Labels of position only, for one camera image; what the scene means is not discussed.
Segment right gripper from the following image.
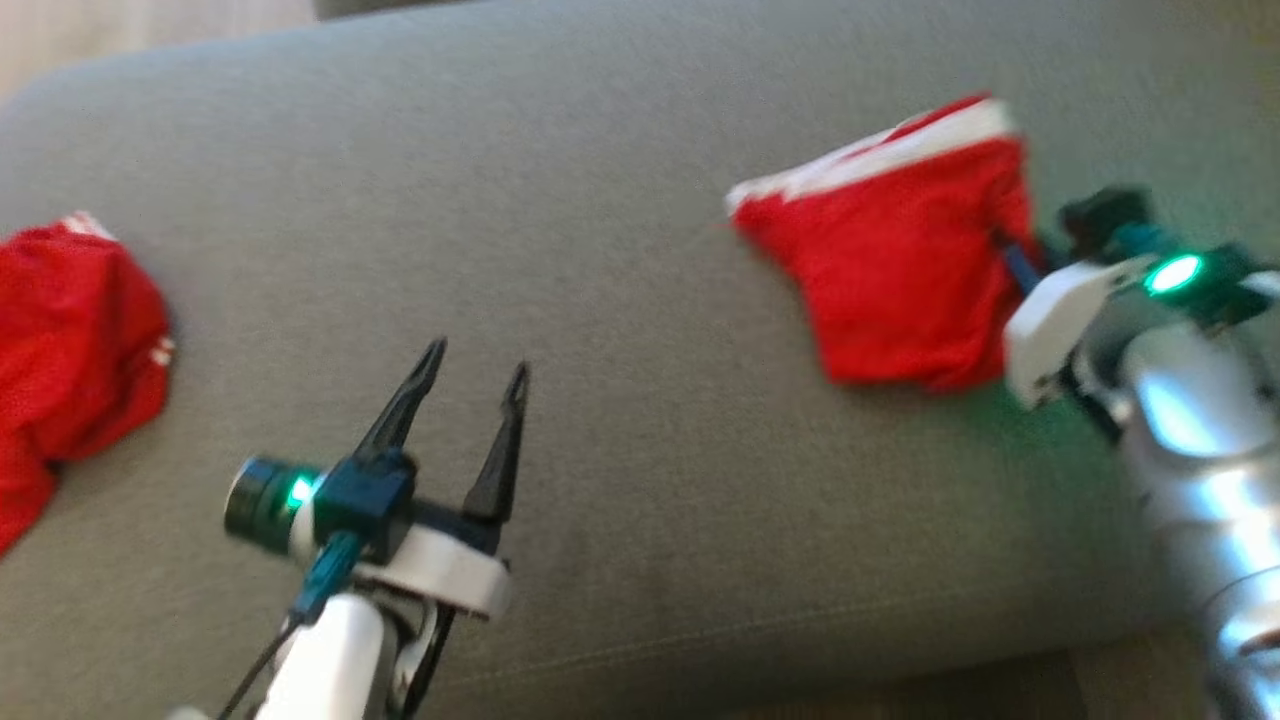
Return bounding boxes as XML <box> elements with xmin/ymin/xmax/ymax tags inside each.
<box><xmin>998</xmin><ymin>238</ymin><xmax>1280</xmax><ymax>411</ymax></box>

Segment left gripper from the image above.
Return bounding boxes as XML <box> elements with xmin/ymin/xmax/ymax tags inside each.
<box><xmin>223</xmin><ymin>338</ymin><xmax>531</xmax><ymax>623</ymax></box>

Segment red shorts with white stripe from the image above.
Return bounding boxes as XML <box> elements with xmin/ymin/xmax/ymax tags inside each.
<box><xmin>725</xmin><ymin>93</ymin><xmax>1048</xmax><ymax>393</ymax></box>

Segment red jersey with white sleeves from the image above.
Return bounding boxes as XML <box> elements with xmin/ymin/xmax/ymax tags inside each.
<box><xmin>0</xmin><ymin>212</ymin><xmax>177</xmax><ymax>557</ymax></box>

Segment grey fabric sofa seat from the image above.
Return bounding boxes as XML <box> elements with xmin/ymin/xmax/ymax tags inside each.
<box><xmin>0</xmin><ymin>0</ymin><xmax>1280</xmax><ymax>720</ymax></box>

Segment left camera cable teal plug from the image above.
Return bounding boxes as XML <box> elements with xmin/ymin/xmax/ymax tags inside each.
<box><xmin>215</xmin><ymin>533</ymin><xmax>363</xmax><ymax>720</ymax></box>

